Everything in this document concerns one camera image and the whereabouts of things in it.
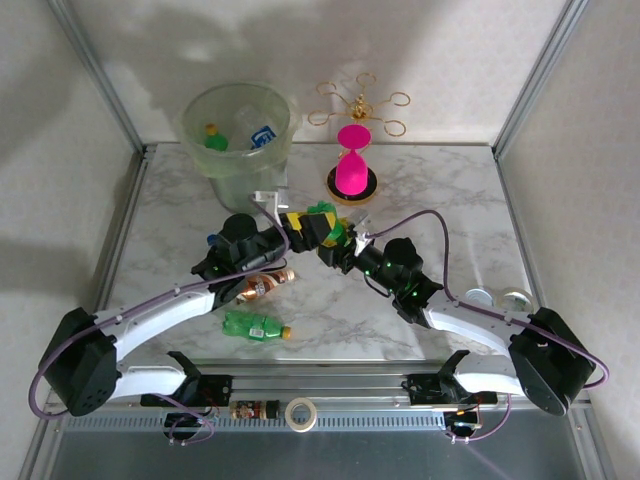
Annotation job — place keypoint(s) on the small printed jar black cap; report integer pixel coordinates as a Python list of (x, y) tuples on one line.
[(245, 411)]

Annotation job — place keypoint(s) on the aluminium side rail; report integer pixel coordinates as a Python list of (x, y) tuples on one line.
[(509, 200), (136, 175)]

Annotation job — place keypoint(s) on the bin with green liner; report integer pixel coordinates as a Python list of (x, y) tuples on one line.
[(235, 170)]

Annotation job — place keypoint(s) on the grey metal panel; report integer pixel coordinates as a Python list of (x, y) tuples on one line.
[(320, 457)]

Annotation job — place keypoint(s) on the clear tape roll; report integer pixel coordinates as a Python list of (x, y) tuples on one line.
[(517, 310)]

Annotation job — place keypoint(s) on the aluminium frame post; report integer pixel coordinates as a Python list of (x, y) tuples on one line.
[(540, 70), (95, 70)]

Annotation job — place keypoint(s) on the aluminium front rail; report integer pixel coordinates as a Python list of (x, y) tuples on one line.
[(320, 387)]

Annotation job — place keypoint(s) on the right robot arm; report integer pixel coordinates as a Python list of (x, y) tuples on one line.
[(475, 325)]

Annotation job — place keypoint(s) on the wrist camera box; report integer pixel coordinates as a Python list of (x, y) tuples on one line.
[(272, 197), (357, 217)]

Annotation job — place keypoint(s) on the pale-label clear bottle blue cap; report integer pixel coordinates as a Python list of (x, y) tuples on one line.
[(213, 239)]

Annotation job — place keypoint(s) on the white masking tape roll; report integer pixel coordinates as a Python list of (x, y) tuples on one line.
[(301, 427)]

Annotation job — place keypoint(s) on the blue-label clear bottle white cap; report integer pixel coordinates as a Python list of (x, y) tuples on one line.
[(262, 137)]

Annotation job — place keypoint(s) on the pink plastic goblet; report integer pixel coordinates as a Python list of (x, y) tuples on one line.
[(350, 177)]

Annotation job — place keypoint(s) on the brown plastic bottle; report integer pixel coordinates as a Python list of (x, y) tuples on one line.
[(260, 287)]

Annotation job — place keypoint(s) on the green plastic bottle yellow cap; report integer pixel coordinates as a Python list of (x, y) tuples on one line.
[(245, 325), (216, 142), (325, 207)]

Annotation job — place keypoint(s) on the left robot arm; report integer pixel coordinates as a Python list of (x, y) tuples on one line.
[(160, 312)]

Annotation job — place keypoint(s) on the silver tape roll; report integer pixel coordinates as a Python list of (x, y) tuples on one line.
[(477, 295)]

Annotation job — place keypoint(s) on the small black electronics board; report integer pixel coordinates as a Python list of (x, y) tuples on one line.
[(187, 421), (462, 426)]

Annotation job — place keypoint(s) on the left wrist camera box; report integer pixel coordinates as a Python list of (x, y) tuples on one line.
[(272, 197)]

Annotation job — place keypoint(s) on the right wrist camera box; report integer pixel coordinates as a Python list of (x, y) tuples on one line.
[(357, 217)]

